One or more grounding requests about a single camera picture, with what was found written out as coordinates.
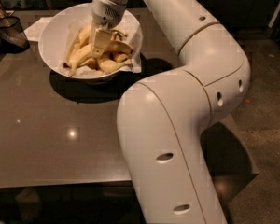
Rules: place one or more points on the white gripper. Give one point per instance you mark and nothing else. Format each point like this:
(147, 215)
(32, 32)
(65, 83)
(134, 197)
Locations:
(106, 12)

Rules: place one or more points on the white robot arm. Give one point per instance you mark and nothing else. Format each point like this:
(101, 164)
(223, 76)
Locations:
(161, 118)

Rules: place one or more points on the top yellow banana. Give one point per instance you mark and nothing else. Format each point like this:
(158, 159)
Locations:
(85, 32)

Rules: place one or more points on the long middle yellow banana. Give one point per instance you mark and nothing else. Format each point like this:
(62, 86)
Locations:
(82, 57)

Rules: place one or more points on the small lower yellow banana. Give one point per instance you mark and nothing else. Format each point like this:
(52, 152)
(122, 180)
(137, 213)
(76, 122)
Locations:
(107, 65)

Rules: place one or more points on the white bowl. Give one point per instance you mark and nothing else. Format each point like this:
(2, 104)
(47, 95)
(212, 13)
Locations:
(59, 34)

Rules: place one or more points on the small orange fruit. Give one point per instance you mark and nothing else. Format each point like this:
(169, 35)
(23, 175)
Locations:
(120, 57)

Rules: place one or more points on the white paper liner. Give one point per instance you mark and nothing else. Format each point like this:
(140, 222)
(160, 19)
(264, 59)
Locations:
(122, 54)

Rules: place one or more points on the white paper sheet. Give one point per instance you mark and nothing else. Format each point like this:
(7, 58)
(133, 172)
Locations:
(34, 31)

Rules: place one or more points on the black mesh basket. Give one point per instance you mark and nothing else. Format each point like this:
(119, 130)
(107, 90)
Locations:
(12, 36)

